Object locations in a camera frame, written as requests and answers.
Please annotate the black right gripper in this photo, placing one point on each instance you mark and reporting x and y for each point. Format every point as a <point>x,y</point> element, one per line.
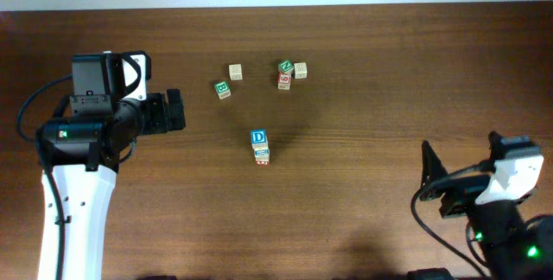
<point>429,168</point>

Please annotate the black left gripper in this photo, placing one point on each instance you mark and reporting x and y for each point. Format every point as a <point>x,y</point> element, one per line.
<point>161,123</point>

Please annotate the number 2 blue block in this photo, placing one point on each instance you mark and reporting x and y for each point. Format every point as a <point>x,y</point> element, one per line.
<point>262,152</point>

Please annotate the green A wooden block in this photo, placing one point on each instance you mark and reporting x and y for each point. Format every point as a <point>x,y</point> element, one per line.
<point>262,158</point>

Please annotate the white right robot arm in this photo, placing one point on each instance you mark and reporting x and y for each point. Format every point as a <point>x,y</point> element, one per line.
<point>502,244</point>

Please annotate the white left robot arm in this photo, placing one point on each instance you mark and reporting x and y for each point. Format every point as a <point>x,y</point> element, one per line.
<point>92,132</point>

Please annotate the green B wooden block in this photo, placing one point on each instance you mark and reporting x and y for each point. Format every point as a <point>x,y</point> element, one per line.
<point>222,89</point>

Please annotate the plain E wooden block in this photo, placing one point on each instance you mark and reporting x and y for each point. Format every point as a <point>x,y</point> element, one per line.
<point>235,72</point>

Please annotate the red 6 wooden block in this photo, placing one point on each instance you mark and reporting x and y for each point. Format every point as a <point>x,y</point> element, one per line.
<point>284,81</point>

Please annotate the green N wooden block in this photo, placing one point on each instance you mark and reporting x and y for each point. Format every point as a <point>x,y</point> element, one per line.
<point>286,67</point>

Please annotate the plain butterfly wooden block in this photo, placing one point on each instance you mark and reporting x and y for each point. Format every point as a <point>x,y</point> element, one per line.
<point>300,70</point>

